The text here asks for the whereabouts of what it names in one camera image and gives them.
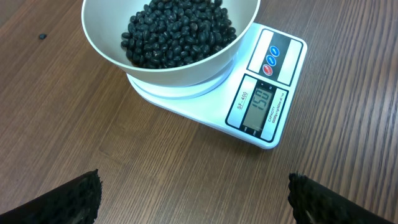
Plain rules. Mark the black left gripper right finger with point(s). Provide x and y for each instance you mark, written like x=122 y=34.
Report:
x=313 y=203

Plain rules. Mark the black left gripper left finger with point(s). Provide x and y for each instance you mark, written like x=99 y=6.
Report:
x=76 y=201

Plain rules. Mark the white digital kitchen scale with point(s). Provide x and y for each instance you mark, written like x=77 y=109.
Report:
x=250 y=98

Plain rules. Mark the cream white bowl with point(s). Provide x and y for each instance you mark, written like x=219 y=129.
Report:
x=104 y=21

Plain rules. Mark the black beans in bowl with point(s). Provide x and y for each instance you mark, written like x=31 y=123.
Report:
x=174 y=33

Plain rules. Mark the stray black bean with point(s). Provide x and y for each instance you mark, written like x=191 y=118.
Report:
x=42 y=36

